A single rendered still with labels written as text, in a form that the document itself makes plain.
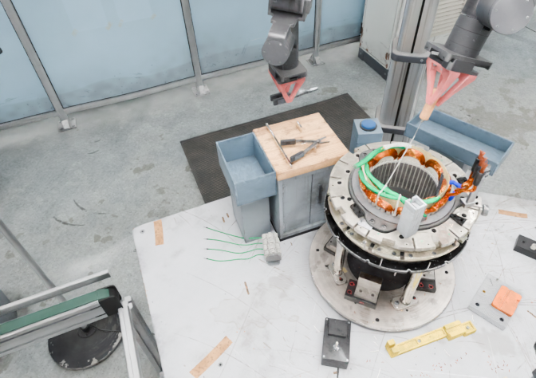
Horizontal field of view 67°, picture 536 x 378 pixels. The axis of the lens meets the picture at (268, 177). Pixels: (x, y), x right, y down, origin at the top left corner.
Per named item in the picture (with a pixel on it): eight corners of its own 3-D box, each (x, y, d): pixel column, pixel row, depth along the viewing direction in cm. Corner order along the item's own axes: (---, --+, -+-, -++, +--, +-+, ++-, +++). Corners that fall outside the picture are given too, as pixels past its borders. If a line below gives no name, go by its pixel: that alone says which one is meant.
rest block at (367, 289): (357, 281, 105) (360, 270, 101) (380, 289, 103) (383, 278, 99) (353, 296, 102) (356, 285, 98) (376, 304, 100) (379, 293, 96)
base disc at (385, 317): (360, 359, 94) (360, 357, 93) (285, 236, 119) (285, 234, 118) (487, 292, 104) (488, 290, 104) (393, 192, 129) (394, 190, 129)
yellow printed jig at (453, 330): (391, 360, 94) (394, 355, 92) (384, 346, 97) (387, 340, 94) (474, 333, 98) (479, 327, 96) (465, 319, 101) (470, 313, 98)
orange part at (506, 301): (510, 317, 99) (512, 316, 98) (490, 305, 101) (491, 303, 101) (521, 297, 102) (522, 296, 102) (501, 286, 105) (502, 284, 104)
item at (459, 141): (478, 212, 124) (515, 142, 104) (462, 234, 119) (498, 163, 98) (405, 175, 136) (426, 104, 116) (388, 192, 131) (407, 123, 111)
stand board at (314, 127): (277, 181, 100) (277, 175, 98) (253, 135, 113) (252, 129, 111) (349, 160, 105) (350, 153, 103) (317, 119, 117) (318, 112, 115)
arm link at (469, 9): (507, -17, 65) (474, -27, 65) (526, -11, 59) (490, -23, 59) (483, 26, 69) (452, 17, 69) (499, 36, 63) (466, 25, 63)
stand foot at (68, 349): (49, 383, 168) (48, 382, 167) (48, 313, 190) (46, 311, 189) (132, 350, 176) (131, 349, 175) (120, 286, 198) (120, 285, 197)
